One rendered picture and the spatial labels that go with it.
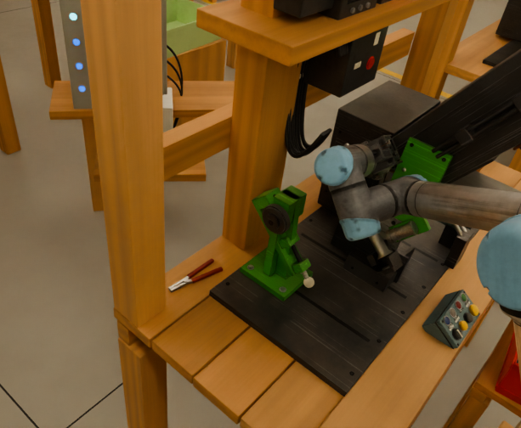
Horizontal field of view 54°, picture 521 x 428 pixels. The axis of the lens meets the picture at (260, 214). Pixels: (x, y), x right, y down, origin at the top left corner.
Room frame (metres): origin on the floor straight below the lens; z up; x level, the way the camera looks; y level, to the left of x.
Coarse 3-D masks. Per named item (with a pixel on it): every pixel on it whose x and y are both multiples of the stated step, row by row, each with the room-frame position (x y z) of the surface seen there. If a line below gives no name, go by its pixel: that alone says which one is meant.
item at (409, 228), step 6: (408, 222) 1.02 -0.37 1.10; (414, 222) 1.03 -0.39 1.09; (390, 228) 1.05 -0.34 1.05; (396, 228) 1.03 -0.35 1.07; (402, 228) 1.02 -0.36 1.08; (408, 228) 1.01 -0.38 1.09; (414, 228) 1.01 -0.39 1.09; (390, 234) 1.02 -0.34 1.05; (396, 234) 1.02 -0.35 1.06; (402, 234) 1.01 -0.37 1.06; (408, 234) 1.01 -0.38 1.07; (414, 234) 1.00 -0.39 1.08; (390, 240) 1.02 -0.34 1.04; (396, 240) 1.02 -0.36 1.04
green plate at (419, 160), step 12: (408, 144) 1.13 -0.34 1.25; (420, 144) 1.12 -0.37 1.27; (408, 156) 1.12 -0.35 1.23; (420, 156) 1.11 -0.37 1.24; (432, 156) 1.10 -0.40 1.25; (444, 156) 1.08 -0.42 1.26; (396, 168) 1.12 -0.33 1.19; (408, 168) 1.11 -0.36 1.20; (420, 168) 1.10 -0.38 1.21; (432, 168) 1.08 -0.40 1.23; (444, 168) 1.07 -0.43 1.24; (432, 180) 1.07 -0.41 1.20; (408, 216) 1.06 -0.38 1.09
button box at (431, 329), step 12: (444, 300) 0.94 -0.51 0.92; (456, 300) 0.91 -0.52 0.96; (468, 300) 0.93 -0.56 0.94; (444, 312) 0.87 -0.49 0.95; (456, 312) 0.88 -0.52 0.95; (468, 312) 0.90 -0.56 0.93; (432, 324) 0.84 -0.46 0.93; (444, 324) 0.83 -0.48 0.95; (456, 324) 0.85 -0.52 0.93; (468, 324) 0.87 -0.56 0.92; (444, 336) 0.82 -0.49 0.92
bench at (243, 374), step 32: (192, 256) 1.01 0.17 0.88; (224, 256) 1.03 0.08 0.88; (192, 288) 0.90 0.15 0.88; (128, 320) 0.77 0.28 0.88; (160, 320) 0.78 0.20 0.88; (192, 320) 0.80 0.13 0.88; (224, 320) 0.81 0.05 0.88; (480, 320) 1.56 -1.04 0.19; (128, 352) 0.78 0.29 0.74; (160, 352) 0.71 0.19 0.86; (192, 352) 0.70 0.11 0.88; (224, 352) 0.72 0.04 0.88; (256, 352) 0.73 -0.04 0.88; (128, 384) 0.78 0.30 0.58; (160, 384) 0.80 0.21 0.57; (224, 384) 0.64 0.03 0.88; (256, 384) 0.65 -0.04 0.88; (288, 384) 0.66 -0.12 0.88; (320, 384) 0.67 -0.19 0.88; (128, 416) 0.79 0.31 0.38; (160, 416) 0.80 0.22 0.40; (256, 416) 0.57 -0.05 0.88; (288, 416) 0.58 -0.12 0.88; (320, 416) 0.59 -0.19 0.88
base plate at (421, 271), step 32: (320, 224) 1.21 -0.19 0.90; (320, 256) 1.06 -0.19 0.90; (416, 256) 1.12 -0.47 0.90; (224, 288) 0.90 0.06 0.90; (256, 288) 0.91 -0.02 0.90; (320, 288) 0.94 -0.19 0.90; (352, 288) 0.96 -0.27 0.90; (416, 288) 0.99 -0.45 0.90; (256, 320) 0.81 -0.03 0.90; (288, 320) 0.82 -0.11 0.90; (320, 320) 0.83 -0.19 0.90; (352, 320) 0.85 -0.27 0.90; (384, 320) 0.86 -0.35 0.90; (288, 352) 0.73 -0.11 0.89; (320, 352) 0.74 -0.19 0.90; (352, 352) 0.75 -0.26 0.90; (352, 384) 0.67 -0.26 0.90
